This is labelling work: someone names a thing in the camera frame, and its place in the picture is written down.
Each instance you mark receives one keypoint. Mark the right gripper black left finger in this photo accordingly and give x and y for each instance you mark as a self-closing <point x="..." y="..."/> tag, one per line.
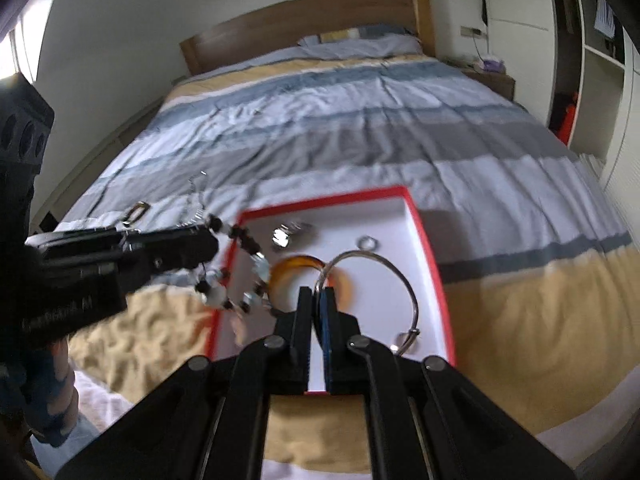
<point x="293" y="359"/>

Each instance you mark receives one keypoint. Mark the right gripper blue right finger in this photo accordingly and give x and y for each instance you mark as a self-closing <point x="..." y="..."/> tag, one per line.
<point x="341" y="372"/>

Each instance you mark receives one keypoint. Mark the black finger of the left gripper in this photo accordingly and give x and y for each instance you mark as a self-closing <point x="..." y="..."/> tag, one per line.
<point x="170" y="252"/>

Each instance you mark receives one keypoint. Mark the thin silver bangle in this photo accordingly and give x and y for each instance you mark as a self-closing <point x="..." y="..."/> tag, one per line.
<point x="384" y="301"/>

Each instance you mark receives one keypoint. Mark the dark olive bangle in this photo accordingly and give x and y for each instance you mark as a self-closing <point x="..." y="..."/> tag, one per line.
<point x="134" y="214"/>

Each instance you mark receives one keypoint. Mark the red jewelry box tray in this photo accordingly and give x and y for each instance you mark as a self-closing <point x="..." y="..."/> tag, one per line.
<point x="382" y="220"/>

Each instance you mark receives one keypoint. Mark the left hand blue glove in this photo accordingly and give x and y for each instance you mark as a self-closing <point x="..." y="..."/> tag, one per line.
<point x="38" y="393"/>

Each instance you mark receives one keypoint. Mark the amber bangle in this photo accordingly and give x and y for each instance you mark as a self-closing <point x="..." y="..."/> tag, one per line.
<point x="290" y="273"/>

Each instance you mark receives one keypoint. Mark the striped duvet bed cover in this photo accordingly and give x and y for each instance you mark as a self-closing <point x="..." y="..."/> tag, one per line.
<point x="509" y="255"/>

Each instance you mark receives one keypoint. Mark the window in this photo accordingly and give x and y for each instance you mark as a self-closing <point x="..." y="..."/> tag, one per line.
<point x="21" y="47"/>

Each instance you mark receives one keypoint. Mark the wooden headboard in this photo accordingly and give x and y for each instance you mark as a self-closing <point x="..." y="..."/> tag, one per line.
<point x="282" y="24"/>

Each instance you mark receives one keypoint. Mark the striped pillow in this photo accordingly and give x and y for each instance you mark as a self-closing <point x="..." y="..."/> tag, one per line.
<point x="367" y="41"/>

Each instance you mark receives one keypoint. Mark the wooden nightstand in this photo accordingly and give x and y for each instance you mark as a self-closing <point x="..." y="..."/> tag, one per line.
<point x="500" y="83"/>

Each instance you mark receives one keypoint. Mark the red object in wardrobe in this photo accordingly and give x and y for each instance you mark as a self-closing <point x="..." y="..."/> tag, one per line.
<point x="567" y="118"/>

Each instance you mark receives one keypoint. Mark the purple tissue box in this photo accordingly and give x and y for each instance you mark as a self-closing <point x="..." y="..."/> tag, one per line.
<point x="492" y="65"/>

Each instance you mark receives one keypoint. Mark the white wardrobe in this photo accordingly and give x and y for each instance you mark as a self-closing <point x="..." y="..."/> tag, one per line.
<point x="552" y="50"/>

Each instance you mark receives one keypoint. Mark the hanging shirt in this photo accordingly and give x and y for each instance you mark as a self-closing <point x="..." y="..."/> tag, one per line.
<point x="604" y="22"/>

